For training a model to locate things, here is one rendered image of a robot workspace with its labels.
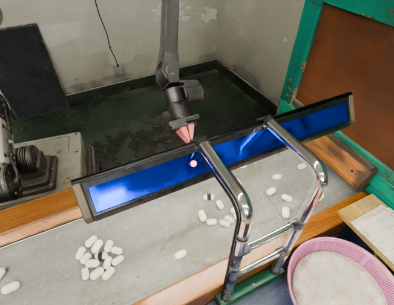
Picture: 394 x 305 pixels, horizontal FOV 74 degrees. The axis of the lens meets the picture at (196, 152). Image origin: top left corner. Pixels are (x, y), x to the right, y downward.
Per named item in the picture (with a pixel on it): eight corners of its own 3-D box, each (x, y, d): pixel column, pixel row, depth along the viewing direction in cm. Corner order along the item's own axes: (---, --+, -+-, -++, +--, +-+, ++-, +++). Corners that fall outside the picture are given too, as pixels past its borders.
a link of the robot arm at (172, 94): (160, 92, 86) (165, 85, 81) (178, 89, 89) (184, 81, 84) (166, 111, 86) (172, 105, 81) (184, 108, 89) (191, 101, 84)
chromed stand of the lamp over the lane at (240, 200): (189, 247, 79) (184, 135, 48) (244, 222, 85) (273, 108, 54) (219, 311, 67) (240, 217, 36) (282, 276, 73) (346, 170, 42)
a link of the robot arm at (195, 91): (156, 76, 88) (164, 65, 80) (185, 72, 93) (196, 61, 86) (166, 110, 88) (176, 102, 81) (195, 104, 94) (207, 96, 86)
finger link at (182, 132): (208, 143, 82) (198, 115, 83) (187, 149, 80) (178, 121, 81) (202, 146, 89) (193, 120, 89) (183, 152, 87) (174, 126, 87)
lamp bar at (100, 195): (79, 191, 49) (66, 165, 44) (328, 108, 68) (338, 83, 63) (86, 226, 44) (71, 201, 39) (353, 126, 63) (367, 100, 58)
